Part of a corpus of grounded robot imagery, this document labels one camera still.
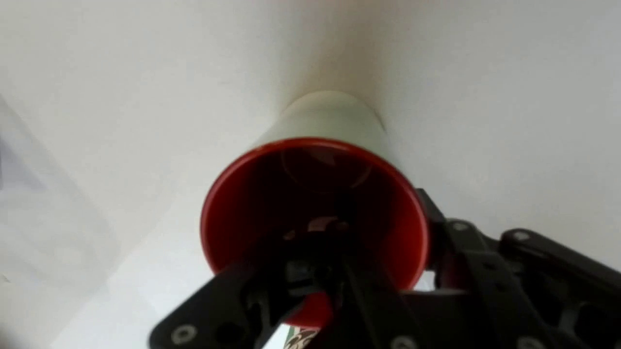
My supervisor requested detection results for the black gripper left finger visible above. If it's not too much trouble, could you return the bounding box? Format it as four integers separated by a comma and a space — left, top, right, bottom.
148, 187, 423, 349

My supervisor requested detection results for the white mug red interior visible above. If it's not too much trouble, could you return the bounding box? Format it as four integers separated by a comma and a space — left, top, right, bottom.
198, 88, 433, 329

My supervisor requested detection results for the clear plastic bag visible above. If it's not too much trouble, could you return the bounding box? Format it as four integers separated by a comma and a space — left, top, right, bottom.
0, 94, 122, 305

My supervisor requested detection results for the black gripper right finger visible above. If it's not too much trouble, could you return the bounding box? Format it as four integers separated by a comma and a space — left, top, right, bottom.
415, 187, 621, 349

